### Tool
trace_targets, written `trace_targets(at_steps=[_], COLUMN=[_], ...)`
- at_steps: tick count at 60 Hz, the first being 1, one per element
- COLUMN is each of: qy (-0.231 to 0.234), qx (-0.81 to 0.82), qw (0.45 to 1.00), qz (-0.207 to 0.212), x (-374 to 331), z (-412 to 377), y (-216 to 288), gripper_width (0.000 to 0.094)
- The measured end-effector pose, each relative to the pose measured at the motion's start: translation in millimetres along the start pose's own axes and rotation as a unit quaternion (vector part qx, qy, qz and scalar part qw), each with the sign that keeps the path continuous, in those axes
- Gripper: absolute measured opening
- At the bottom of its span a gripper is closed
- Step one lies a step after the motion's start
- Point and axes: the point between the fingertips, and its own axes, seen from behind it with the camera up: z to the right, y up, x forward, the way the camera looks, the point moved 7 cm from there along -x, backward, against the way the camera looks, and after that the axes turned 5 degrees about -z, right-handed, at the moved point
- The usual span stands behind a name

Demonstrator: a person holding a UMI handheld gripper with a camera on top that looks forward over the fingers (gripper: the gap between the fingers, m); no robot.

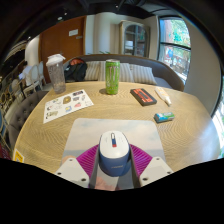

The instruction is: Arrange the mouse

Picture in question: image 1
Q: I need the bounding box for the person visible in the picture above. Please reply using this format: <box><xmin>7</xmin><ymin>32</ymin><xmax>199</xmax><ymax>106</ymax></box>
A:
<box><xmin>18</xmin><ymin>64</ymin><xmax>30</xmax><ymax>82</ymax></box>

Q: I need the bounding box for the clear shaker bottle white lid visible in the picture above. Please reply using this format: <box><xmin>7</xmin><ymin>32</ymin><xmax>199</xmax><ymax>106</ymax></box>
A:
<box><xmin>45</xmin><ymin>53</ymin><xmax>67</xmax><ymax>95</ymax></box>

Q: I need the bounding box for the small blue-green box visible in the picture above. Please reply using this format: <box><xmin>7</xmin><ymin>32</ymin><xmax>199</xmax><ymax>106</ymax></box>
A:
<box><xmin>153</xmin><ymin>111</ymin><xmax>176</xmax><ymax>124</ymax></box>

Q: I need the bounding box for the white sticker sheet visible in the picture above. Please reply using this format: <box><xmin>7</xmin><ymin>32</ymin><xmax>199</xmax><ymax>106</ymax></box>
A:
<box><xmin>43</xmin><ymin>89</ymin><xmax>95</xmax><ymax>125</ymax></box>

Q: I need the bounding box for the black backpack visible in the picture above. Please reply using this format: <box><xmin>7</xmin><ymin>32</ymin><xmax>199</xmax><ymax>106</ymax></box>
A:
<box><xmin>64</xmin><ymin>58</ymin><xmax>88</xmax><ymax>83</ymax></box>

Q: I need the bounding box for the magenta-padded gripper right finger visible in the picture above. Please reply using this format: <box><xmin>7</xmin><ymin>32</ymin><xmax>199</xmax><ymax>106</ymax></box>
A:
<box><xmin>129</xmin><ymin>143</ymin><xmax>174</xmax><ymax>188</ymax></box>

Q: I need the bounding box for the green drink can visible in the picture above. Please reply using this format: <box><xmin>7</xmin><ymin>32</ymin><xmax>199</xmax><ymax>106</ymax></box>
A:
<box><xmin>105</xmin><ymin>59</ymin><xmax>121</xmax><ymax>96</ymax></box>

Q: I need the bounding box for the black-framed window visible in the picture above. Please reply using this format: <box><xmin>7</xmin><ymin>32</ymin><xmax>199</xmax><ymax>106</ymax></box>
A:
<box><xmin>211</xmin><ymin>76</ymin><xmax>224</xmax><ymax>158</ymax></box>
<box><xmin>158</xmin><ymin>17</ymin><xmax>192</xmax><ymax>84</ymax></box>

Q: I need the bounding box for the striped beige pillow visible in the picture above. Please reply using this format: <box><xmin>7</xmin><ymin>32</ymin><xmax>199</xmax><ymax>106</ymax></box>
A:
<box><xmin>83</xmin><ymin>60</ymin><xmax>108</xmax><ymax>82</ymax></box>
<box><xmin>129</xmin><ymin>64</ymin><xmax>158</xmax><ymax>86</ymax></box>
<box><xmin>98</xmin><ymin>61</ymin><xmax>135</xmax><ymax>83</ymax></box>

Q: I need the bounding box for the white and blue computer mouse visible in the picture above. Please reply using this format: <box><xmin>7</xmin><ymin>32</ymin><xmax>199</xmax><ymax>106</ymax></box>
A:
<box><xmin>98</xmin><ymin>130</ymin><xmax>132</xmax><ymax>178</ymax></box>

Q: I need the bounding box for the grey curved sofa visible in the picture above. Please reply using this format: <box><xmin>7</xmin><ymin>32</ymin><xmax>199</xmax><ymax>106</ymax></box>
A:
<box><xmin>63</xmin><ymin>54</ymin><xmax>185</xmax><ymax>93</ymax></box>

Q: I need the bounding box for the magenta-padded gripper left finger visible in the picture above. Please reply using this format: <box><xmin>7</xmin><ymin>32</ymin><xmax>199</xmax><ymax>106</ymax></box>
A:
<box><xmin>54</xmin><ymin>143</ymin><xmax>101</xmax><ymax>189</ymax></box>

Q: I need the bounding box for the brown wooden door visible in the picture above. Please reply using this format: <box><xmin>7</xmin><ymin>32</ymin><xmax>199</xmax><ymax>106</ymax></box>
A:
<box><xmin>39</xmin><ymin>15</ymin><xmax>87</xmax><ymax>84</ymax></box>

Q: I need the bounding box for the glass-door cabinet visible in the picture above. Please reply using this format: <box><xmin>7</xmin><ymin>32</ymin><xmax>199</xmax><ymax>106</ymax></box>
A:
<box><xmin>118</xmin><ymin>20</ymin><xmax>150</xmax><ymax>58</ymax></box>

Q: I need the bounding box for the black and red flat box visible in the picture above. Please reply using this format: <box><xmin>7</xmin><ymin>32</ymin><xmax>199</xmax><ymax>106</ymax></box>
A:
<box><xmin>129</xmin><ymin>87</ymin><xmax>158</xmax><ymax>107</ymax></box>

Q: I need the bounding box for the white squeeze tube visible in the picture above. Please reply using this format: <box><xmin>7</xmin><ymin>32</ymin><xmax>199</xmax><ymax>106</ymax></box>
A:
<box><xmin>154</xmin><ymin>86</ymin><xmax>173</xmax><ymax>107</ymax></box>

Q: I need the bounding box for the group of white chairs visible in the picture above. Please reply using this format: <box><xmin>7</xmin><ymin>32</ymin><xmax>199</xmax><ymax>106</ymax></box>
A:
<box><xmin>23</xmin><ymin>61</ymin><xmax>46</xmax><ymax>96</ymax></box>

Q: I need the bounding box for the grey tufted armchair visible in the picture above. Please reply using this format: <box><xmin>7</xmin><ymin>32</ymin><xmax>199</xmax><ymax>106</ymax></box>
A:
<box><xmin>7</xmin><ymin>90</ymin><xmax>49</xmax><ymax>148</ymax></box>

